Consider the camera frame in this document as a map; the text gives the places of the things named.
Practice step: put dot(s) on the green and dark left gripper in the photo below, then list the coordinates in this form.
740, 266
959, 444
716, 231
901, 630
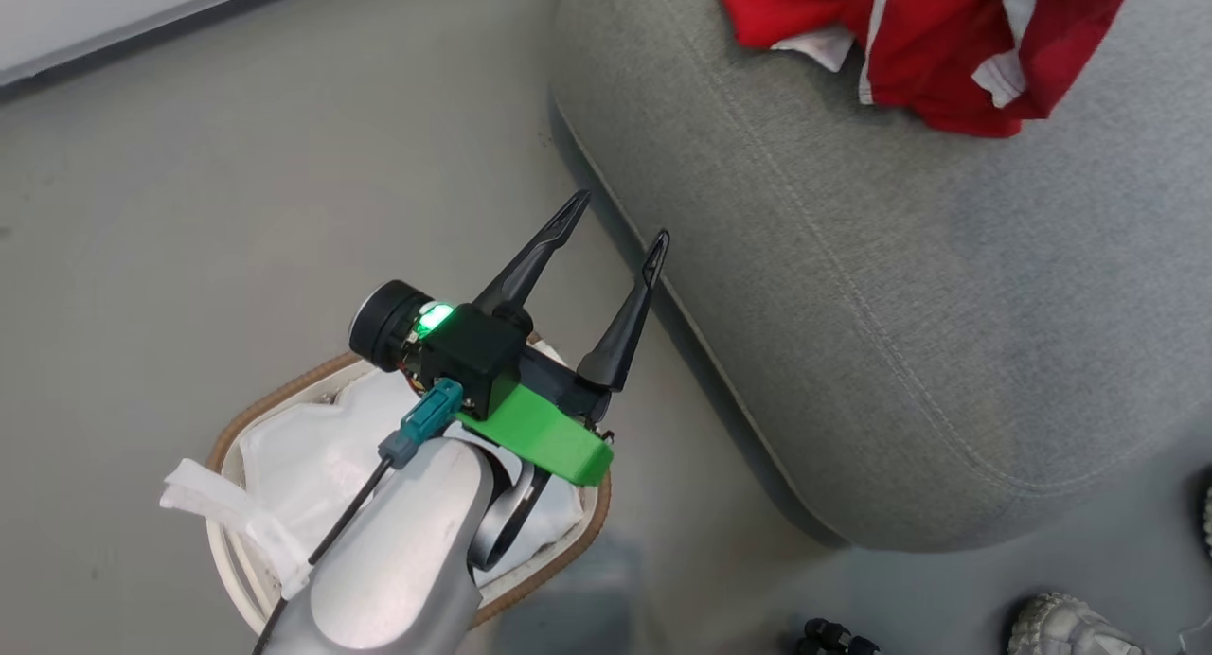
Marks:
544, 433

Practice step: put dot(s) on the red and white garment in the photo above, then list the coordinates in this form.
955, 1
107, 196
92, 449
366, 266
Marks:
937, 40

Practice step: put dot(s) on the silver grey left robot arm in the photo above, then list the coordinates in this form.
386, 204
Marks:
407, 560

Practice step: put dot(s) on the grey fabric sofa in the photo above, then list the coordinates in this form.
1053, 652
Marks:
900, 305

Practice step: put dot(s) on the white bin with liner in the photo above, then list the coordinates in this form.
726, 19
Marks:
312, 447

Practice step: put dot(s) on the wicker rimmed laundry basket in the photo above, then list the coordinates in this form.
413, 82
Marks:
237, 570

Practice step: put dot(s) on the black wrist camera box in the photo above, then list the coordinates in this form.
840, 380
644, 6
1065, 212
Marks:
473, 352

